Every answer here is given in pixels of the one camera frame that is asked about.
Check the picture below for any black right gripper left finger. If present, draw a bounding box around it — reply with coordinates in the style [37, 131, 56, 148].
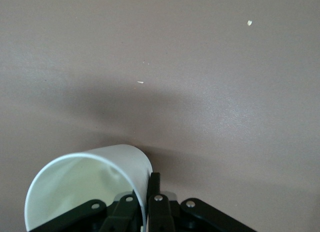
[29, 191, 145, 232]

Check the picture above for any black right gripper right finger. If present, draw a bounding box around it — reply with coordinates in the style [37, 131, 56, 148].
[146, 171, 258, 232]

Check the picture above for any brown table mat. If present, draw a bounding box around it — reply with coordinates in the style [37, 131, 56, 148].
[0, 0, 320, 232]

